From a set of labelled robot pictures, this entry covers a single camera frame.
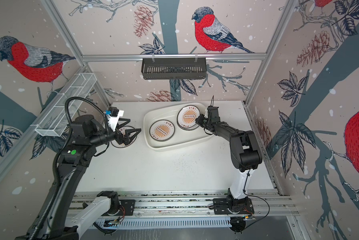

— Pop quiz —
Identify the orange sunburst plate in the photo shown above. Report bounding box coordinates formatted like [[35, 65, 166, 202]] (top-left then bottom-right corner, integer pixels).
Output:
[[149, 120, 175, 142], [176, 105, 200, 131]]

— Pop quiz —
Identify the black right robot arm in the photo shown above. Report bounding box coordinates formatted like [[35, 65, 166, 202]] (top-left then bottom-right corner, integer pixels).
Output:
[[196, 105, 263, 214]]

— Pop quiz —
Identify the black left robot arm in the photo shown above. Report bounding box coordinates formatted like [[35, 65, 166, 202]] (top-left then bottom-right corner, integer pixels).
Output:
[[18, 115, 141, 240]]

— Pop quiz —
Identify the white plastic bin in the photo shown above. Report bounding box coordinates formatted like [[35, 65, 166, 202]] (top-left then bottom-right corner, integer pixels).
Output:
[[143, 102, 211, 152]]

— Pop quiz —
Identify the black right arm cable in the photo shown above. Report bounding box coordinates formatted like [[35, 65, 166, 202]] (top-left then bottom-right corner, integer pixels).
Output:
[[242, 169, 271, 230]]

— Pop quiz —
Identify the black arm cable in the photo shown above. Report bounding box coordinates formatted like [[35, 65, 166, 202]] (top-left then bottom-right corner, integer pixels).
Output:
[[26, 96, 111, 240], [242, 169, 271, 230]]

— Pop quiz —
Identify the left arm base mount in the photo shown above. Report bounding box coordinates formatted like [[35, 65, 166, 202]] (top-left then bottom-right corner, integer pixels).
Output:
[[92, 199, 135, 217]]

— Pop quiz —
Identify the white mesh wall shelf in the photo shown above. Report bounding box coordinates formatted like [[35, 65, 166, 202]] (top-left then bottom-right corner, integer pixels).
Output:
[[34, 72, 98, 138]]

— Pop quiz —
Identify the black hanging wire basket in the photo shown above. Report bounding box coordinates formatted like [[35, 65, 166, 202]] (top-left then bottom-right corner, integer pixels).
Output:
[[141, 58, 207, 80]]

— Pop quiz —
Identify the aluminium front rail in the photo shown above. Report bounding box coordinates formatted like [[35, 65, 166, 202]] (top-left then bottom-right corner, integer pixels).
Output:
[[68, 193, 300, 218]]

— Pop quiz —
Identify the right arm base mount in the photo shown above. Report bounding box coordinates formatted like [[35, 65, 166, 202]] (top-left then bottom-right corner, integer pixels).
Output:
[[209, 197, 255, 215]]

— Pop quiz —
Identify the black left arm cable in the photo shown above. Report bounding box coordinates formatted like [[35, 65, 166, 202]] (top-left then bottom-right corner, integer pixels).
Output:
[[26, 96, 111, 240]]

